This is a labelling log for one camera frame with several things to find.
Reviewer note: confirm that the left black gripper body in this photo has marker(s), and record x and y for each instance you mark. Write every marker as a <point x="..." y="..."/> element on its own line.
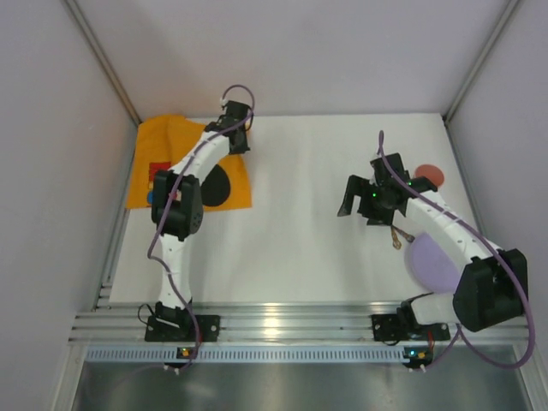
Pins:
<point x="238" y="139"/>

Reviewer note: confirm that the orange Mickey Mouse placemat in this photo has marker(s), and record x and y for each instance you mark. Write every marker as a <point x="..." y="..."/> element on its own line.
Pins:
<point x="162" y="142"/>

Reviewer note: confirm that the gold spoon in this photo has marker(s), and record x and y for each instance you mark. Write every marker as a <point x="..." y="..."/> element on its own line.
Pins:
<point x="404" y="234"/>

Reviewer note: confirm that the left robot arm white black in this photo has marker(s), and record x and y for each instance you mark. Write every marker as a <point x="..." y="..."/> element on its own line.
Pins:
<point x="178" y="208"/>

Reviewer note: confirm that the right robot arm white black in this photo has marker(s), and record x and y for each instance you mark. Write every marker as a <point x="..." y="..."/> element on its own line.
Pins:
<point x="487" y="286"/>

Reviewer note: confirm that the red cup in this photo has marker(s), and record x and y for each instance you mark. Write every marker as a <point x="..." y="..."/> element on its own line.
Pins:
<point x="432" y="173"/>

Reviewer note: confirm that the lilac plate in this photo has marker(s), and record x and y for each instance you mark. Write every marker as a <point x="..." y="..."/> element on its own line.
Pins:
<point x="430" y="266"/>

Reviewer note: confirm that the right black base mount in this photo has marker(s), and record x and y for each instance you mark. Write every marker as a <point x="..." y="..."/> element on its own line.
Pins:
<point x="390" y="328"/>

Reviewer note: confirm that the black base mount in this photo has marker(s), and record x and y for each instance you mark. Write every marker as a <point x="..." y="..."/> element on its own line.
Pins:
<point x="160" y="330"/>
<point x="390" y="328"/>

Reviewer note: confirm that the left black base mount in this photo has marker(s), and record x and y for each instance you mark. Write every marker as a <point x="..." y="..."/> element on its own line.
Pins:
<point x="160" y="330"/>

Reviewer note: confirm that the aluminium rail frame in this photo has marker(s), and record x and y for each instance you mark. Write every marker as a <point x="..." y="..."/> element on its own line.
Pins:
<point x="283" y="323"/>

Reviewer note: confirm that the perforated cable duct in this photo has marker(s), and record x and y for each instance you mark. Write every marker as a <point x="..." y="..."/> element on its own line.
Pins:
<point x="248" y="354"/>

